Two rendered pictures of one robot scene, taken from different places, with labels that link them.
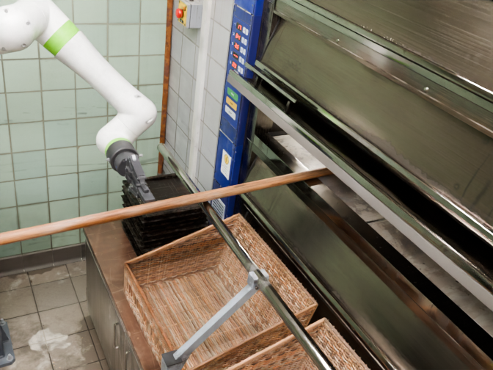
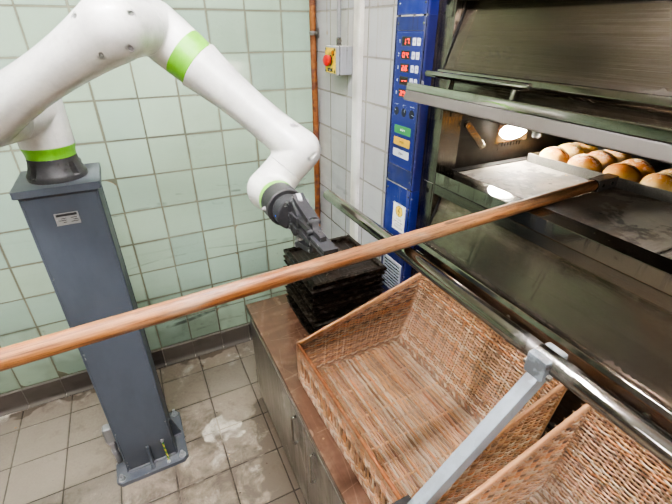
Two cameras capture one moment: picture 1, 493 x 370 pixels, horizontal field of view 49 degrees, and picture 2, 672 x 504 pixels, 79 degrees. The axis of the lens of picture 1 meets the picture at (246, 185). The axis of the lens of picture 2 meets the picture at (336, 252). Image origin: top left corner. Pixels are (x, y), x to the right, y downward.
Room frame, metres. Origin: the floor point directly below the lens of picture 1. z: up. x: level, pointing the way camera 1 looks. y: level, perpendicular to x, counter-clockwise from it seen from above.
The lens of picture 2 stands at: (0.62, 0.19, 1.57)
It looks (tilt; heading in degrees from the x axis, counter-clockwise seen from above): 29 degrees down; 6
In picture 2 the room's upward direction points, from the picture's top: straight up
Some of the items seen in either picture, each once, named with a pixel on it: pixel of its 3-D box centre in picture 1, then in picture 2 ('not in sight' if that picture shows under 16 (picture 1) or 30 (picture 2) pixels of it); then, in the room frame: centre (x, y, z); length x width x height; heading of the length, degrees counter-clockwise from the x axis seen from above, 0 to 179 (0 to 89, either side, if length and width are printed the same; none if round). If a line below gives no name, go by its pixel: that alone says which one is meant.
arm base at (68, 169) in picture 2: not in sight; (56, 160); (1.69, 1.11, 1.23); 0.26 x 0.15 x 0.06; 33
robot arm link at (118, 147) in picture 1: (124, 156); (284, 204); (1.50, 0.40, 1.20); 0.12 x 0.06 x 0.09; 122
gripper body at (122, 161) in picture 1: (130, 168); (294, 216); (1.44, 0.36, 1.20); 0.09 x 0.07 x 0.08; 32
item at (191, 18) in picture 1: (189, 13); (338, 60); (2.35, 0.35, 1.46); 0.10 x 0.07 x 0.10; 32
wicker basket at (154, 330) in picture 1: (213, 297); (413, 378); (1.45, 0.05, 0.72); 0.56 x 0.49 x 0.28; 34
